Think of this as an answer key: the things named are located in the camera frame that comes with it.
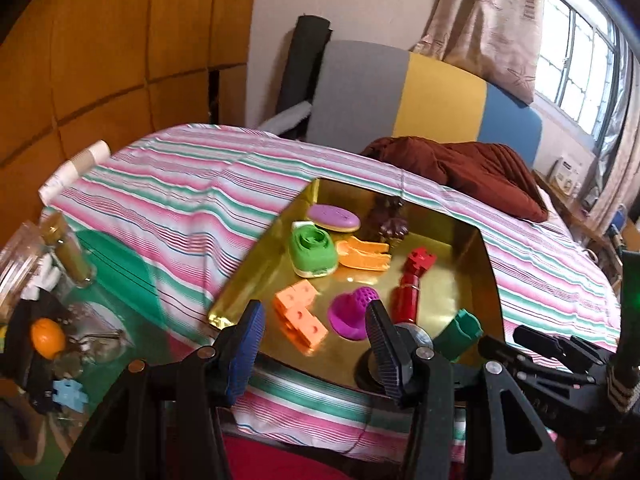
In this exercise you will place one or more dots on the white tissue box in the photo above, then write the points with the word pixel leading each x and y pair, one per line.
pixel 564 175

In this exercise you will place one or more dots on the green glass side table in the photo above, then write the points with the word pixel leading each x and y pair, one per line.
pixel 124 312

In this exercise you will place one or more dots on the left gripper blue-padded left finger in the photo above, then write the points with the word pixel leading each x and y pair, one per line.
pixel 237 348

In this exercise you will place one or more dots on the gold metal tray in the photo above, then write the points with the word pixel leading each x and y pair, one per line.
pixel 461 278

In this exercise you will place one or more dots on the dark red quilted blanket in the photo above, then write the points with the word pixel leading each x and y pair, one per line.
pixel 491 173

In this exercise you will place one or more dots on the red capsule tube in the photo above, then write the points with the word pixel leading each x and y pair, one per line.
pixel 405 299

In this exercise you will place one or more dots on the grey yellow blue headboard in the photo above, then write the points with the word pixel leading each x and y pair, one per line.
pixel 370 91

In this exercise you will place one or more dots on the black lid clear jar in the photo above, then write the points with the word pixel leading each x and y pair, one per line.
pixel 366 374

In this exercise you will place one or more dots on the purple oval soap box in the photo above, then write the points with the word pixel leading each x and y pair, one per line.
pixel 333 218

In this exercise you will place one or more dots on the light blue puzzle piece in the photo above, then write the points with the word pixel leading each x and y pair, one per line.
pixel 70 394

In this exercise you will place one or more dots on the dark brown grape ornament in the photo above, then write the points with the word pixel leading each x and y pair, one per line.
pixel 385 223

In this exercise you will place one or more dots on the striped pink green bedsheet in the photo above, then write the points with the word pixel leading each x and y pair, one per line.
pixel 169 219

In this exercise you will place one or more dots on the orange pig shaped piece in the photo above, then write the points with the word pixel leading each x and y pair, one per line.
pixel 364 256

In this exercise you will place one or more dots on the wooden bedside table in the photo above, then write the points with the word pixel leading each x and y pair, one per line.
pixel 575 219

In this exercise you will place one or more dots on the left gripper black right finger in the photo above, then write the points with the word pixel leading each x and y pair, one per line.
pixel 391 346

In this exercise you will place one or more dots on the green white round dispenser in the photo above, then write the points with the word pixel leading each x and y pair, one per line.
pixel 311 250

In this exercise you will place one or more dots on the purple perforated funnel cup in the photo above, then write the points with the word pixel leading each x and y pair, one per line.
pixel 347 313

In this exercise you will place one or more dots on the orange fruit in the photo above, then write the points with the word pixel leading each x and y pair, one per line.
pixel 47 338

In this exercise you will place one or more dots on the red puzzle block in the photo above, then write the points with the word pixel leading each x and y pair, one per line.
pixel 419 261

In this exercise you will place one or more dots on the glass jar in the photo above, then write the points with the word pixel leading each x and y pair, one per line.
pixel 26 268

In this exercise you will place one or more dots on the beige patterned curtain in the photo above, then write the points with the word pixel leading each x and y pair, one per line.
pixel 497 40

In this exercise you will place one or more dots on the black rolled mat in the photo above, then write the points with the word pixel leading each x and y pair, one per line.
pixel 310 36

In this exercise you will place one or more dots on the green flanged spool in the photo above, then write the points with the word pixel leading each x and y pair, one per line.
pixel 459 335

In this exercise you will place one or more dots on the orange building block piece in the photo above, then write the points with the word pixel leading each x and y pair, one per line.
pixel 294 305

